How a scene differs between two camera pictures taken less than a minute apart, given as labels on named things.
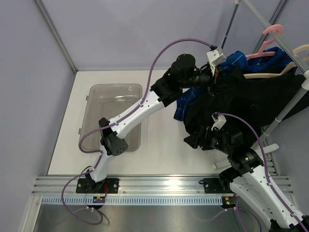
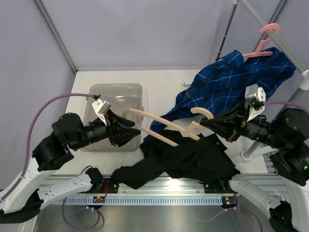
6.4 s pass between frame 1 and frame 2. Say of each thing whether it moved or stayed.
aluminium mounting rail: stayed
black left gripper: moved
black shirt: moved
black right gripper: moved
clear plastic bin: stayed
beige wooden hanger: moved
